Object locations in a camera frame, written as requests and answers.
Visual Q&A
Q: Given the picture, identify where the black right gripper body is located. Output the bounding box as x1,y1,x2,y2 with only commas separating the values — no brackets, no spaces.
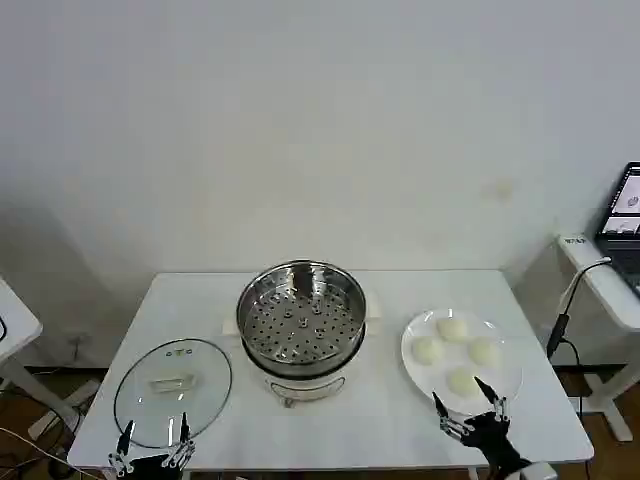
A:
462,412,531,474

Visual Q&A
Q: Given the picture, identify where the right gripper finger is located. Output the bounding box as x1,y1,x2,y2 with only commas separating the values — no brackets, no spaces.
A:
474,377,511,429
433,392,471,442

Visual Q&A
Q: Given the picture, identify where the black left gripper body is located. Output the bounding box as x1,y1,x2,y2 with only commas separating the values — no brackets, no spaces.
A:
127,453,176,480

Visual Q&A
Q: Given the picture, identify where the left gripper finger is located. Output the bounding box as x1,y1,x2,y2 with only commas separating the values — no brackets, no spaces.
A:
108,419,136,476
163,412,197,467

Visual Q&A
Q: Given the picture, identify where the white steamed bun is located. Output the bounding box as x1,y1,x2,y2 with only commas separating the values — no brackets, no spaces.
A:
436,317,468,344
411,337,446,365
467,337,502,367
446,367,485,400

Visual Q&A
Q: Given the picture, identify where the round glass lid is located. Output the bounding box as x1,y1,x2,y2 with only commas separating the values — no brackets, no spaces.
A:
113,338,234,449

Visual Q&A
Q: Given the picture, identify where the round white plate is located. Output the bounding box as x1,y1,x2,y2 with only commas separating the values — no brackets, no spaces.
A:
400,308,524,417

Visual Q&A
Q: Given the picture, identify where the white electric cooker base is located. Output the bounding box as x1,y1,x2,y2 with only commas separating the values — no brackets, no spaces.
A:
221,294,384,409

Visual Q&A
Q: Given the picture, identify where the white desk with label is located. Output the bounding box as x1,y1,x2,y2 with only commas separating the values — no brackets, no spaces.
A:
557,232,640,444

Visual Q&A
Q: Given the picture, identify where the perforated steel steamer basket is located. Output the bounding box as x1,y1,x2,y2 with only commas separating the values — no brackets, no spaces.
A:
236,259,368,374

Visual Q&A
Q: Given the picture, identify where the open black laptop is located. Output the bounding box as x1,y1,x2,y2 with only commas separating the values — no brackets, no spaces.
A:
594,161,640,296

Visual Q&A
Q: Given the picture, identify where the black cable with adapter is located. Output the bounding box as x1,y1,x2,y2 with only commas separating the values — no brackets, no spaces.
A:
546,257,612,401

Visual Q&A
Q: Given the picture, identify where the black floor cable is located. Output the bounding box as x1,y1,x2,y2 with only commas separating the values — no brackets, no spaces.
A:
0,389,84,480

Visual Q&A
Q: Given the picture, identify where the white desk with cable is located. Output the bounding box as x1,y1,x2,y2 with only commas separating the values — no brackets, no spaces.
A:
0,274,101,416

